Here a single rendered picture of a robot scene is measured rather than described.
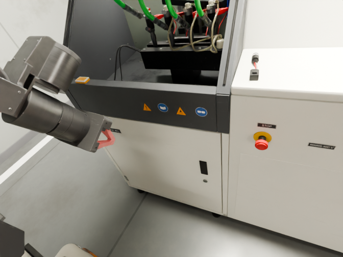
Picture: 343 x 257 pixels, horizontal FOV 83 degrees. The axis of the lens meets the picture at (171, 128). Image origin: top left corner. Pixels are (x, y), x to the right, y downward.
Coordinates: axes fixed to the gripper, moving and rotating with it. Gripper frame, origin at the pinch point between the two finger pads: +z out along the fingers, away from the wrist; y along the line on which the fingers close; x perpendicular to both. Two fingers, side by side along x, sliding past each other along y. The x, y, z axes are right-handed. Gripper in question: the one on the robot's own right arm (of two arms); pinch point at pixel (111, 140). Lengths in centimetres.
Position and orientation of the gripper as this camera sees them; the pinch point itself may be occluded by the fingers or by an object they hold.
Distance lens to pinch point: 44.9
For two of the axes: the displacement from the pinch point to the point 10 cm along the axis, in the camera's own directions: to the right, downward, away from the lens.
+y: -8.7, -2.1, 4.5
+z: 3.8, 3.1, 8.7
